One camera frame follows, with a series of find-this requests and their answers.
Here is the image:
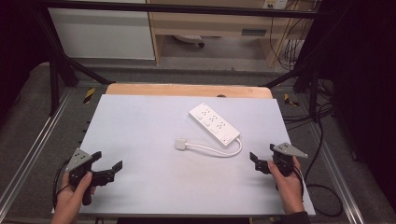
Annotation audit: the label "person's left hand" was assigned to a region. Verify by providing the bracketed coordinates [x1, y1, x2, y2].
[50, 170, 96, 224]

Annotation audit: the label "bundle of hanging cables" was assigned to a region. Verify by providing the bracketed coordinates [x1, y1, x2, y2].
[268, 0, 321, 72]

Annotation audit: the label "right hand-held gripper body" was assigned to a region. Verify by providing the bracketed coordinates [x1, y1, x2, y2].
[269, 142, 309, 177]

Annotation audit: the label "white power strip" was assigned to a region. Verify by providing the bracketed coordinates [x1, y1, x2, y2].
[188, 102, 242, 148]

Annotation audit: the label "white power strip cable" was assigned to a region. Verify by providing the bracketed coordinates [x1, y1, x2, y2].
[185, 136, 244, 158]

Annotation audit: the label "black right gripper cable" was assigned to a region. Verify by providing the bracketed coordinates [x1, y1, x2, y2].
[291, 118, 345, 218]

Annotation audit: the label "black metal frame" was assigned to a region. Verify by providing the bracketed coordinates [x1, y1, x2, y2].
[29, 0, 353, 117]

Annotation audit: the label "white wall socket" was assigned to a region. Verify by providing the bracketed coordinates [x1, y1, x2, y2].
[262, 0, 289, 10]

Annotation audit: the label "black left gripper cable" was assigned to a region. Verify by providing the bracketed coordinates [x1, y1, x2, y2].
[51, 159, 72, 210]

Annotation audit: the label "person's right hand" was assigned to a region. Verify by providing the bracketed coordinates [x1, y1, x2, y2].
[267, 156, 305, 216]

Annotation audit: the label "white cabinet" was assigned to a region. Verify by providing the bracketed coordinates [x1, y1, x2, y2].
[47, 0, 156, 61]

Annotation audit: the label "yellow black striped tape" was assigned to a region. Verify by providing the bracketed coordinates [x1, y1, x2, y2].
[283, 92, 301, 107]
[82, 87, 96, 105]

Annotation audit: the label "white plug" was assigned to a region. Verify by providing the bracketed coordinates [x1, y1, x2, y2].
[174, 138, 188, 152]

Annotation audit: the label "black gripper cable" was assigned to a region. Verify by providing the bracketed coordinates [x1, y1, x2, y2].
[291, 118, 345, 218]
[51, 159, 72, 210]

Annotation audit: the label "black floor cables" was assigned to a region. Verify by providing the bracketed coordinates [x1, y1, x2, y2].
[281, 78, 335, 132]

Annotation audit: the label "person's dark right sleeve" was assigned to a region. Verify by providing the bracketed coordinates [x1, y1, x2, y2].
[274, 210, 312, 224]

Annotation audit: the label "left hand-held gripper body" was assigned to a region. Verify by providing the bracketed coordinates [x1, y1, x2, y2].
[64, 147, 98, 206]

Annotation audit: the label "office chair base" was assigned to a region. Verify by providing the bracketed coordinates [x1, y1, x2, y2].
[173, 35, 205, 49]

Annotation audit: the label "aluminium rail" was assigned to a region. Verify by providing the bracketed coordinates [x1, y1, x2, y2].
[0, 88, 74, 211]
[306, 119, 366, 224]

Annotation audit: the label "light wooden desk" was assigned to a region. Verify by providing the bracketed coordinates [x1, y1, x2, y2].
[146, 0, 321, 68]

